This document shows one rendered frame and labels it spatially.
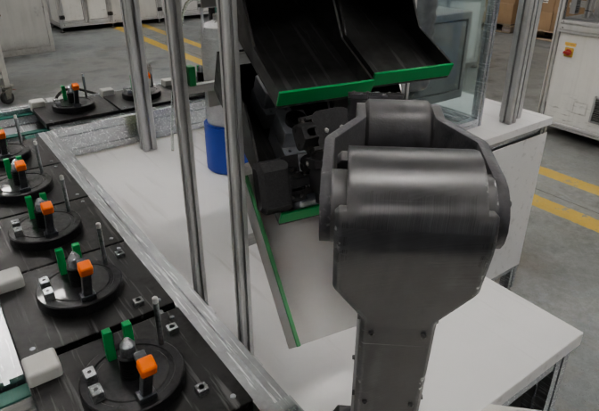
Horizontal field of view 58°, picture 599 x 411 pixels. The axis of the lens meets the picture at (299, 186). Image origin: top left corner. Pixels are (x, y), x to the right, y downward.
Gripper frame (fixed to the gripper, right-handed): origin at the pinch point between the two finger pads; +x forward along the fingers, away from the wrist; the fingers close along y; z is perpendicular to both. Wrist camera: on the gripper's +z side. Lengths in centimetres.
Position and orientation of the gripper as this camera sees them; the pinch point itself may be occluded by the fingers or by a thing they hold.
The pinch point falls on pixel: (308, 168)
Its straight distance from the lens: 70.4
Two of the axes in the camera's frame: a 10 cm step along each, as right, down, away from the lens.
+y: -9.0, 2.0, -3.9
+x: -4.2, -1.7, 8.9
